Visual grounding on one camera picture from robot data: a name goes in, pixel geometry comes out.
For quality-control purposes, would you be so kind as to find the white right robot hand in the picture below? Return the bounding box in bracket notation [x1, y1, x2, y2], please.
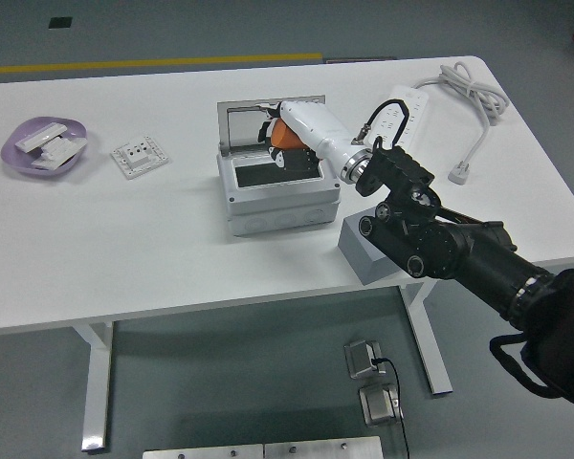
[256, 99, 372, 176]

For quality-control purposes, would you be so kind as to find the orange cylinder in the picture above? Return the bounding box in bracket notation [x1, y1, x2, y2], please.
[269, 117, 303, 150]

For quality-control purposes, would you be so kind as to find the grey electrical enclosure box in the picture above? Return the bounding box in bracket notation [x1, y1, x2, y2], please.
[215, 94, 341, 238]

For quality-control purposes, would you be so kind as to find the grey cube with round hole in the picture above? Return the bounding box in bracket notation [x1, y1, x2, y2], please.
[337, 208, 410, 287]

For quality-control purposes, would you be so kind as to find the white power strip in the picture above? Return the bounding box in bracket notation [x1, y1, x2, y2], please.
[365, 84, 431, 158]

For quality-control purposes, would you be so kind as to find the yellow floor tape line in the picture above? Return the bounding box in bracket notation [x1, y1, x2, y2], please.
[0, 52, 324, 77]

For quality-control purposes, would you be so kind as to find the white square socket module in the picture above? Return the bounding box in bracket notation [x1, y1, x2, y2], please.
[110, 135, 169, 180]

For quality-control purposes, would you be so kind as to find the white right table leg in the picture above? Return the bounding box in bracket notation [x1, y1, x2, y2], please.
[397, 279, 453, 397]

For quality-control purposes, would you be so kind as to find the white table leg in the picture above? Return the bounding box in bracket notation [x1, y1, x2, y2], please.
[71, 320, 114, 453]
[397, 279, 453, 397]

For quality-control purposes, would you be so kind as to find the small white plastic part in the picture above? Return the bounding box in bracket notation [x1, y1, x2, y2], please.
[31, 151, 72, 171]
[51, 136, 88, 155]

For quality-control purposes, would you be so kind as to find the long white plastic bar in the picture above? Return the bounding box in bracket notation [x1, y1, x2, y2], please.
[14, 122, 68, 153]

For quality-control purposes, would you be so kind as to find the purple plate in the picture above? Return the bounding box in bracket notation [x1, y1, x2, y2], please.
[0, 116, 88, 181]

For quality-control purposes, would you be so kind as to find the wide metal plate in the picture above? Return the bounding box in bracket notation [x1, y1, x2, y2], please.
[142, 444, 264, 459]
[263, 435, 384, 459]

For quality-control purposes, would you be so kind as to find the white left table leg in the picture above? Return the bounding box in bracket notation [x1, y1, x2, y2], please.
[71, 320, 114, 453]

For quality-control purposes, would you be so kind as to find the white power cord with plug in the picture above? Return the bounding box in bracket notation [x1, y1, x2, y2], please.
[412, 61, 511, 186]

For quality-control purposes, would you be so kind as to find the black floor cable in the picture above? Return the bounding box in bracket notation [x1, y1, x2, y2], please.
[370, 356, 411, 459]

